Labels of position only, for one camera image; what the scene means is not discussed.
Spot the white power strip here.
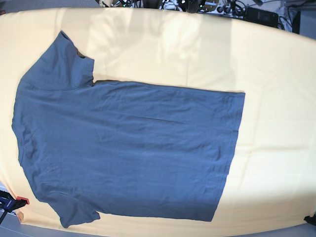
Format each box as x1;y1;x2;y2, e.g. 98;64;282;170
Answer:
159;0;219;12

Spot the black power adapter brick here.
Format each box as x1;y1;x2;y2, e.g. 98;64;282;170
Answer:
244;7;278;28

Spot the black clamp at right edge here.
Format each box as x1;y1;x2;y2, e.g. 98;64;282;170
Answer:
304;214;316;226

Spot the blue-grey T-shirt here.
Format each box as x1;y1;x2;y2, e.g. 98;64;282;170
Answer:
12;32;245;228

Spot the blue and red clamp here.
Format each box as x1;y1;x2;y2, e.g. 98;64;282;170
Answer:
0;191;30;223

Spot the yellow table cloth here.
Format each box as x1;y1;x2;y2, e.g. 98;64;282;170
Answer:
0;7;316;237

